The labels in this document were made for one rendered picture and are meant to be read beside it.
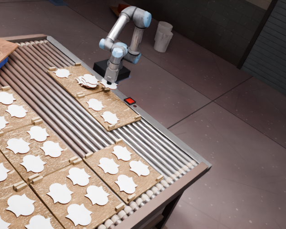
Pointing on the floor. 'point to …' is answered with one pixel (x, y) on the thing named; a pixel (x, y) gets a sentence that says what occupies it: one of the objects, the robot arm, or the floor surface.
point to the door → (273, 21)
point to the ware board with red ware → (119, 8)
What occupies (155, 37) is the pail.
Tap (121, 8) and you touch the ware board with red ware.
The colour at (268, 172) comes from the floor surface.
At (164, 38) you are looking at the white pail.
